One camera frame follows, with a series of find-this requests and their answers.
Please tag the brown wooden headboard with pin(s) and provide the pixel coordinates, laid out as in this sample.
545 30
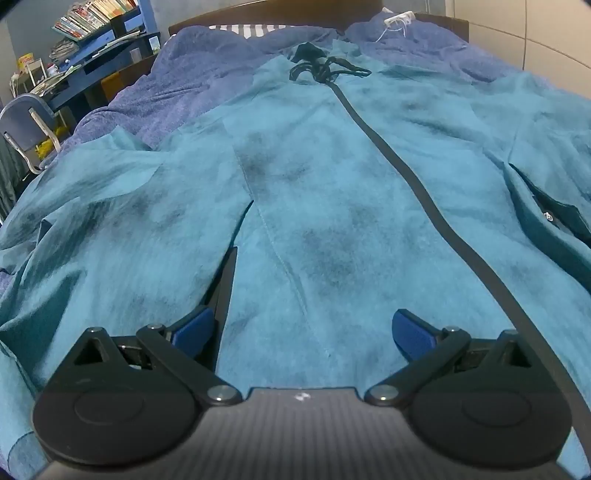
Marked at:
258 11

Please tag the teal curtain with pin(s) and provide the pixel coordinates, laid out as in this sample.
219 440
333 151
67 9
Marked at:
9 180

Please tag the teal zip jacket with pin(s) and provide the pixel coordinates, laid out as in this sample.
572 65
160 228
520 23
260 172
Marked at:
323 194

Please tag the blue desk with shelf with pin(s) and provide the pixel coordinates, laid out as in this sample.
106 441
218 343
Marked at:
115 46

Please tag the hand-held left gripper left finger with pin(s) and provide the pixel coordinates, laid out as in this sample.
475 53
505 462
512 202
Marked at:
197 323

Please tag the blue fleece blanket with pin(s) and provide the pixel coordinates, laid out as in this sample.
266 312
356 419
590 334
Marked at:
184 78

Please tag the stack of magazines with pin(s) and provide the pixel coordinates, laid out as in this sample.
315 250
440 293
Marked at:
63 50

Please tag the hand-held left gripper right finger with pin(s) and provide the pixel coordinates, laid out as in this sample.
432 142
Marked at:
410 333

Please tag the grey chair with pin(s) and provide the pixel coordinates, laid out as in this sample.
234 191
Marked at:
23 120

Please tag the white mug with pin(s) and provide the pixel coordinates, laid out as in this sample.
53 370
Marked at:
52 70

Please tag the white power strip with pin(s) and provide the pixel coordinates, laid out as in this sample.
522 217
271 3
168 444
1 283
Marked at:
398 17

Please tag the row of books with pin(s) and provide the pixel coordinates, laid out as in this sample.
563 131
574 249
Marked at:
92 16

